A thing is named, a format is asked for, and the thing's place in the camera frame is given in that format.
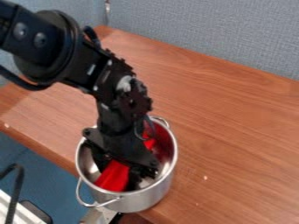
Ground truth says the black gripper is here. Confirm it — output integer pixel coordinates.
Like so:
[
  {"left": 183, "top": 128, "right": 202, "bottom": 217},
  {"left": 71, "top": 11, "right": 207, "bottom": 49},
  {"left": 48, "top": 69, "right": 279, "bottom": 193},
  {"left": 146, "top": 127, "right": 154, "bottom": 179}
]
[{"left": 83, "top": 125, "right": 160, "bottom": 191}]

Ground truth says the red block object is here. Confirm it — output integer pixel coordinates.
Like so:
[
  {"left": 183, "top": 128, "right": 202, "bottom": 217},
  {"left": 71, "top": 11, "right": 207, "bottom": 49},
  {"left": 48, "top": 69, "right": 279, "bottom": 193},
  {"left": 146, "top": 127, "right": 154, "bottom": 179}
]
[{"left": 94, "top": 123, "right": 155, "bottom": 192}]

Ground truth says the stainless steel metal pot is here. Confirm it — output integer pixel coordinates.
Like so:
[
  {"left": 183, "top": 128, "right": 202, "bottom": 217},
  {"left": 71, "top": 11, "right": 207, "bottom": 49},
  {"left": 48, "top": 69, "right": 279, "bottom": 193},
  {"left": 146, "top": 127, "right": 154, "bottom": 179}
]
[{"left": 75, "top": 116, "right": 179, "bottom": 214}]

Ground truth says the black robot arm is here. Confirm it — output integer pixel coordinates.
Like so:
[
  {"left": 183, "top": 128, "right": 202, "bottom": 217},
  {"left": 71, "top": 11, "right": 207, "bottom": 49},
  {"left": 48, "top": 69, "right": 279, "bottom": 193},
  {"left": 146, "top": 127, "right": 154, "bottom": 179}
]
[{"left": 0, "top": 0, "right": 159, "bottom": 192}]

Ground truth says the white device with black edge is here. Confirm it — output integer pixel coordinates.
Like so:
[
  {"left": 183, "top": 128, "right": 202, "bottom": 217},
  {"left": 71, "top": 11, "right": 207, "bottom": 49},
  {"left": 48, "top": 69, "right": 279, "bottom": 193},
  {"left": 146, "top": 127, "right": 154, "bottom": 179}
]
[{"left": 0, "top": 189, "right": 54, "bottom": 224}]

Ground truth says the white table bracket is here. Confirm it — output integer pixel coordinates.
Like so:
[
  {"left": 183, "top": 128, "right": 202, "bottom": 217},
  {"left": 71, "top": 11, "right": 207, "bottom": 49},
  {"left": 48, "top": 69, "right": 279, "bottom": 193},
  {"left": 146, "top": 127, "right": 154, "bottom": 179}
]
[{"left": 79, "top": 206, "right": 124, "bottom": 224}]

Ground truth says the black cable loop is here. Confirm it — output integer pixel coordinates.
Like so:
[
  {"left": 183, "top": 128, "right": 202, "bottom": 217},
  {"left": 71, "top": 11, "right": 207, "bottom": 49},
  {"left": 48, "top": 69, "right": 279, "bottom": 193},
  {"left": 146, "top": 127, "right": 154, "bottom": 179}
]
[{"left": 0, "top": 163, "right": 26, "bottom": 224}]

